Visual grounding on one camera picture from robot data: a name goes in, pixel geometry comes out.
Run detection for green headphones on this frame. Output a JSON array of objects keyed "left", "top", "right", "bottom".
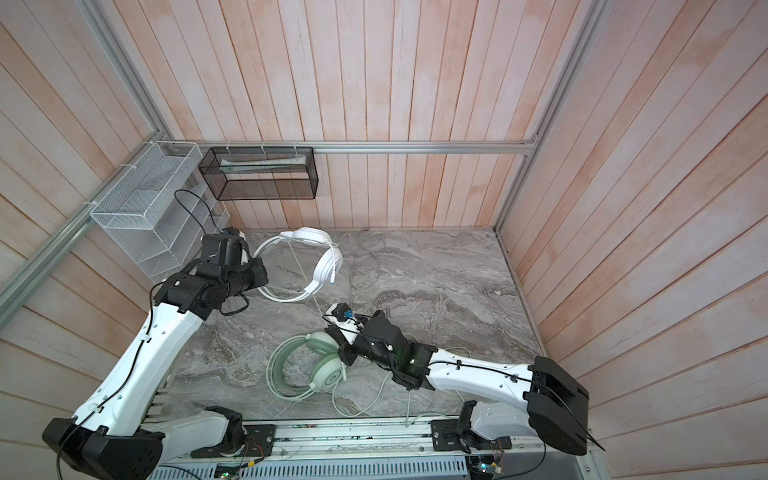
[{"left": 266, "top": 331, "right": 346, "bottom": 402}]

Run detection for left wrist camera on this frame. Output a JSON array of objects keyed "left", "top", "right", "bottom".
[{"left": 222, "top": 227, "right": 250, "bottom": 267}]

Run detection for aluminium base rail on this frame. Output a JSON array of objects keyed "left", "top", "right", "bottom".
[{"left": 151, "top": 415, "right": 610, "bottom": 479}]

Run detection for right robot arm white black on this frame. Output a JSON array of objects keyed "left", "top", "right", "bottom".
[{"left": 324, "top": 304, "right": 594, "bottom": 456}]

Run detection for white headphones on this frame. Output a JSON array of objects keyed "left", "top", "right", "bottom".
[{"left": 253, "top": 227, "right": 344, "bottom": 303}]

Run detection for white wire mesh shelf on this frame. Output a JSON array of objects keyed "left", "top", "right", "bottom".
[{"left": 91, "top": 142, "right": 230, "bottom": 283}]

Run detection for black mesh basket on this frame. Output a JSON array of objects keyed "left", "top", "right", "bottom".
[{"left": 198, "top": 146, "right": 319, "bottom": 201}]

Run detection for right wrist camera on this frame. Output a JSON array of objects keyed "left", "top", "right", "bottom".
[{"left": 322, "top": 303, "right": 362, "bottom": 345}]

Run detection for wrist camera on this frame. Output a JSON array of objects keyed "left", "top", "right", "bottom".
[
  {"left": 322, "top": 303, "right": 362, "bottom": 345},
  {"left": 222, "top": 227, "right": 250, "bottom": 267}
]

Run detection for aluminium frame bar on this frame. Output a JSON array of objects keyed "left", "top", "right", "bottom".
[{"left": 158, "top": 140, "right": 537, "bottom": 156}]

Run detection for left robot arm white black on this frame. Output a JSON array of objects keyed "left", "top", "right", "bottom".
[{"left": 42, "top": 227, "right": 268, "bottom": 479}]

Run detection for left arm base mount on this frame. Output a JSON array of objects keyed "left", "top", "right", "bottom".
[{"left": 190, "top": 406, "right": 277, "bottom": 458}]

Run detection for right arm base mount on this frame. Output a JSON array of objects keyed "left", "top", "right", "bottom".
[{"left": 430, "top": 400, "right": 512, "bottom": 454}]

